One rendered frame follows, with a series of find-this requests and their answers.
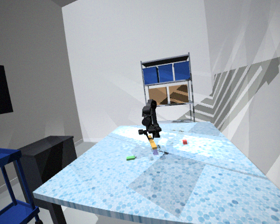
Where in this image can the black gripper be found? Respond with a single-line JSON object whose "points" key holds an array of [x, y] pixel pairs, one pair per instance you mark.
{"points": [[141, 132]]}

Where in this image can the orange bar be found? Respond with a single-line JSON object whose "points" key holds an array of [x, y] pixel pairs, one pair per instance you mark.
{"points": [[153, 145]]}

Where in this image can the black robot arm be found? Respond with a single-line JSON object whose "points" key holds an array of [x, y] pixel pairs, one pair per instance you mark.
{"points": [[149, 114]]}

